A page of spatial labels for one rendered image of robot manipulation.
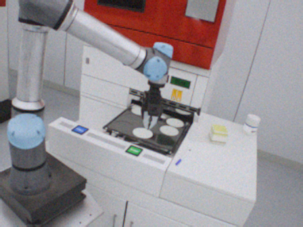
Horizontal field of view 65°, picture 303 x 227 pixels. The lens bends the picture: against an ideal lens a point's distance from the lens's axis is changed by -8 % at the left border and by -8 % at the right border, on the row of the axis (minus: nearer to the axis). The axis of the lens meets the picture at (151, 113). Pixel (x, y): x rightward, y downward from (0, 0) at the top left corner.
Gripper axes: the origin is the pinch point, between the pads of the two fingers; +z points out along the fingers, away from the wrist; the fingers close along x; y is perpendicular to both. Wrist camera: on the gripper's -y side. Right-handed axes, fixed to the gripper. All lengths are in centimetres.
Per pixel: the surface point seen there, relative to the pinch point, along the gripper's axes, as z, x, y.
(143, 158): 6.4, 2.2, -13.2
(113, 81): 3, 15, 62
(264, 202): 99, -136, 57
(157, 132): 11.7, -8.7, 17.6
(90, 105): 24, 28, 69
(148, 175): 11.4, -0.1, -17.2
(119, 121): 12.0, 10.5, 25.5
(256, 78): 6, -138, 148
